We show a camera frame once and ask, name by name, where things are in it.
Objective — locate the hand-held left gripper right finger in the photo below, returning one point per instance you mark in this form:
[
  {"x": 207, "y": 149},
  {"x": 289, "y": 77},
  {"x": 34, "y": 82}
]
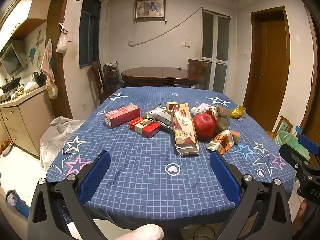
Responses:
[{"x": 225, "y": 180}]

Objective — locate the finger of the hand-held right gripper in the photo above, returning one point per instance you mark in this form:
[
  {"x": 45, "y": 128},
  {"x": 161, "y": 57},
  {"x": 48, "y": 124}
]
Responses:
[
  {"x": 308, "y": 143},
  {"x": 287, "y": 152}
]

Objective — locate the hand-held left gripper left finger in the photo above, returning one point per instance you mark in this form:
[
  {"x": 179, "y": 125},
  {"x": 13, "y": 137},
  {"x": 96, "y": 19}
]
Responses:
[{"x": 97, "y": 172}]

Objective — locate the green plastic bin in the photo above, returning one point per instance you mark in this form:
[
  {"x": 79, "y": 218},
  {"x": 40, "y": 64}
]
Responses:
[{"x": 287, "y": 140}]

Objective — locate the orange and white wrapper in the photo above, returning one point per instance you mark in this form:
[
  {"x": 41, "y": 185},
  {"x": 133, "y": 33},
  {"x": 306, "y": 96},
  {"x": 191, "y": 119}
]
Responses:
[{"x": 221, "y": 142}]

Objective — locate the brown paper wrapper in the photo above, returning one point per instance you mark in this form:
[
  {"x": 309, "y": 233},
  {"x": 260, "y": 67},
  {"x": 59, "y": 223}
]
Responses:
[{"x": 223, "y": 121}]

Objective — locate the long brown printed box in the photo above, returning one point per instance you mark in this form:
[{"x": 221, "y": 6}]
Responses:
[{"x": 185, "y": 132}]

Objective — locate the pink packet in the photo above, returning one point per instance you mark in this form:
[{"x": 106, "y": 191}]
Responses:
[{"x": 208, "y": 105}]

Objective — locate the silver snack wrapper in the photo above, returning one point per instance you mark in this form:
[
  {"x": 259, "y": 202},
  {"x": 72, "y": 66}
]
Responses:
[{"x": 160, "y": 116}]

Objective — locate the person's right hand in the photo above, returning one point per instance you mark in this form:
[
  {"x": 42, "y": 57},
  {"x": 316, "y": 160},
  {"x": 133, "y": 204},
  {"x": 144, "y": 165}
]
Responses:
[{"x": 301, "y": 215}]

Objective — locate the person's left hand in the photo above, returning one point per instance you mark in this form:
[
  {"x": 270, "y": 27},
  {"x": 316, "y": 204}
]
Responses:
[{"x": 142, "y": 233}]

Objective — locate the blue tape strip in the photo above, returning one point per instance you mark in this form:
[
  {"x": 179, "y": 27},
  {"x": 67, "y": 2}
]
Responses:
[{"x": 298, "y": 130}]

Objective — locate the small light wooden chair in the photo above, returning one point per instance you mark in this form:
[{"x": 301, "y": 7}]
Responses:
[{"x": 285, "y": 125}]

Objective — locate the blue star-print tablecloth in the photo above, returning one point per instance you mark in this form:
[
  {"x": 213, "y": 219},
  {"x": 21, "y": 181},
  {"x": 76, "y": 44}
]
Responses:
[{"x": 140, "y": 155}]

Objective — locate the white cloth heap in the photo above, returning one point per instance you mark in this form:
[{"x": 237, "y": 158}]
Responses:
[{"x": 57, "y": 140}]

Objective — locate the red apple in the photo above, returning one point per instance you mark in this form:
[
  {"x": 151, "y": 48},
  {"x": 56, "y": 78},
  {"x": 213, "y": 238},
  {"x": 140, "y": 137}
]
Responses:
[{"x": 203, "y": 126}]

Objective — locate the red carton box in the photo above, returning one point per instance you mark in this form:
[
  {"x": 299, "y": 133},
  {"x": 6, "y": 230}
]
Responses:
[{"x": 122, "y": 115}]

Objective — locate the yellow plastic wrapper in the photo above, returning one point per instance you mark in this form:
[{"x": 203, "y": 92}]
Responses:
[{"x": 238, "y": 111}]

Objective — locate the red cigarette box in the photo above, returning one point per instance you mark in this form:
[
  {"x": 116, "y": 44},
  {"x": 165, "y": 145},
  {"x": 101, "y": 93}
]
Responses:
[{"x": 145, "y": 128}]

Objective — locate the brown wooden door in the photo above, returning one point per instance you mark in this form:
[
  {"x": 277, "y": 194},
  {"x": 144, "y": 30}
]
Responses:
[{"x": 272, "y": 75}]

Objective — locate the blue bag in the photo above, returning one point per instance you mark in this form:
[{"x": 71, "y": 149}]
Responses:
[{"x": 18, "y": 205}]

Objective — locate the beige kitchen cabinet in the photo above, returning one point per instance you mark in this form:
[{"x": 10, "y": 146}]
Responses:
[{"x": 25, "y": 120}]

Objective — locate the small tan box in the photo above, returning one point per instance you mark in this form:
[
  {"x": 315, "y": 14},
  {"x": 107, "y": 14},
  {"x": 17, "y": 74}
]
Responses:
[{"x": 172, "y": 104}]

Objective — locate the beige hanging bag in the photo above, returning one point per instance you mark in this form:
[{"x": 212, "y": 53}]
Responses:
[{"x": 53, "y": 91}]

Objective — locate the bowl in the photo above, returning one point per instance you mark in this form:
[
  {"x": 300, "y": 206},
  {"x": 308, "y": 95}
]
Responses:
[{"x": 5, "y": 147}]

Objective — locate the dark wooden chair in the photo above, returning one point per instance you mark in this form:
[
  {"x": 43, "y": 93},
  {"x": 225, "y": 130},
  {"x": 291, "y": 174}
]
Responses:
[
  {"x": 97, "y": 75},
  {"x": 197, "y": 66}
]

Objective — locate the dark bag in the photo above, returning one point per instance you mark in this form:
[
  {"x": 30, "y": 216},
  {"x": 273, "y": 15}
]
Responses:
[{"x": 38, "y": 78}]

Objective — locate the round dark wooden table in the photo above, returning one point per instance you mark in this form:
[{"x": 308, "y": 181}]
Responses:
[{"x": 155, "y": 73}]

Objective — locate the pink hanging cloth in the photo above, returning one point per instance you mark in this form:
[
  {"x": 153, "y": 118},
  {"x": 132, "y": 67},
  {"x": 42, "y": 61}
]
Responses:
[{"x": 47, "y": 62}]

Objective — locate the black wok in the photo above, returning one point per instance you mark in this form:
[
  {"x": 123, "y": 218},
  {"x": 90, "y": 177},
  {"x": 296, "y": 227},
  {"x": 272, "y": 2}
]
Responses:
[{"x": 10, "y": 84}]

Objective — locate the frosted glass double door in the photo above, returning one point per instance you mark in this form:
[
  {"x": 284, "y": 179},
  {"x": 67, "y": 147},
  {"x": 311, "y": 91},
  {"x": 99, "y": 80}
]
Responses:
[{"x": 221, "y": 42}]

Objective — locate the white hanging plastic bag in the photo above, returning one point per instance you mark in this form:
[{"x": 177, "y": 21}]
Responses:
[{"x": 62, "y": 45}]

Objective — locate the range hood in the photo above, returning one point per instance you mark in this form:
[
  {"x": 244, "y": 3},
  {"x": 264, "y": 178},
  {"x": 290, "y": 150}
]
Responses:
[{"x": 11, "y": 60}]

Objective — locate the dark window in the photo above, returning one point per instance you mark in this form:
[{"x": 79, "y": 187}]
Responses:
[{"x": 90, "y": 30}]

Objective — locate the metal hanger clip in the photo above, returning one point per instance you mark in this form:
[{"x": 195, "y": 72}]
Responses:
[{"x": 63, "y": 27}]

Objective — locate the wooden upper cabinet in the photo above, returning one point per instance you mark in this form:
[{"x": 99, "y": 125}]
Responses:
[{"x": 30, "y": 7}]

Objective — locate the framed wall picture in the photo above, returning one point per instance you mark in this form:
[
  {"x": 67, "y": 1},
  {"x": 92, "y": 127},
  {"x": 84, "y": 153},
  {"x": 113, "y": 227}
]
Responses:
[{"x": 150, "y": 10}]

